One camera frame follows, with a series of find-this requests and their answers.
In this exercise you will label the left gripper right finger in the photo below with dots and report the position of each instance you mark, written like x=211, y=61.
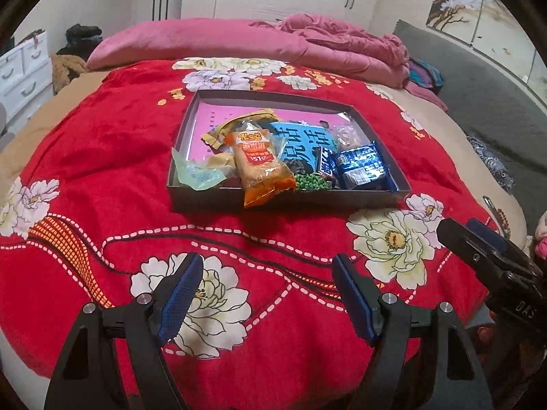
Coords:
x=360, y=296

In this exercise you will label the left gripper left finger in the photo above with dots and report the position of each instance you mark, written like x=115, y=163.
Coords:
x=173, y=297

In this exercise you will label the pale green snack packet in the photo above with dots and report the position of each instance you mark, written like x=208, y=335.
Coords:
x=205, y=174

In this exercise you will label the green peas packet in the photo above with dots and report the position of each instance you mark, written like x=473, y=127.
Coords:
x=308, y=183

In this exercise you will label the dark blue wafer packet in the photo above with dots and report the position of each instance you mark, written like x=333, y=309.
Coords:
x=363, y=168

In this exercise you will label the orange snack packet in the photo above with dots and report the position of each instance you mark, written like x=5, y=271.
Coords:
x=262, y=173

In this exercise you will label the gold snack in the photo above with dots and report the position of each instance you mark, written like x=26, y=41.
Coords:
x=216, y=137

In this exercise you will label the clear bag of crackers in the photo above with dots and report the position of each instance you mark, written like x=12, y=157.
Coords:
x=347, y=134

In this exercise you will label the black snickers bar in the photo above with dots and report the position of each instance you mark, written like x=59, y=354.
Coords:
x=325, y=166

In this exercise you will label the grey shallow cardboard box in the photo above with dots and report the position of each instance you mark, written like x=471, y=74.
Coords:
x=334, y=199

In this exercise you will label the red floral blanket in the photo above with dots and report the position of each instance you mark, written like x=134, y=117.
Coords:
x=90, y=217

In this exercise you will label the grey padded headboard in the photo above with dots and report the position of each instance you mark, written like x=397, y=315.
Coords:
x=489, y=105

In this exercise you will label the pink blue chinese book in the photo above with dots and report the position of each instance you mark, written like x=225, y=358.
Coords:
x=296, y=133

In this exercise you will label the purple teal clothes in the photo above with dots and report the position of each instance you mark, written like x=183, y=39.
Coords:
x=425, y=75

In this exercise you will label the dark clothes pile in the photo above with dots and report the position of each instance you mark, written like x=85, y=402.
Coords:
x=70, y=62

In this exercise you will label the pink quilt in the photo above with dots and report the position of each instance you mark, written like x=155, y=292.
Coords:
x=314, y=41

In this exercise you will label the white drawer cabinet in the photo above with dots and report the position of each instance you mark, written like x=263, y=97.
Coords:
x=26, y=80

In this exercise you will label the tree wall painting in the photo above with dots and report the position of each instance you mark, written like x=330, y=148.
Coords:
x=492, y=30

